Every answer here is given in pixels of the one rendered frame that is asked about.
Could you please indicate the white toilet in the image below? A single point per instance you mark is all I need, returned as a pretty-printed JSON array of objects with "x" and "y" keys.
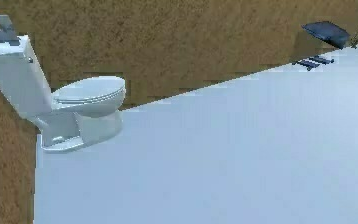
[{"x": 83, "y": 100}]

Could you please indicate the dark blue bars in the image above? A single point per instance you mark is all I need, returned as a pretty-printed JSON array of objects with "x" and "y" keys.
[{"x": 313, "y": 62}]

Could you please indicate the grey object on toilet tank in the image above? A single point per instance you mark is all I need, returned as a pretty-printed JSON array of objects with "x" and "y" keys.
[{"x": 5, "y": 31}]

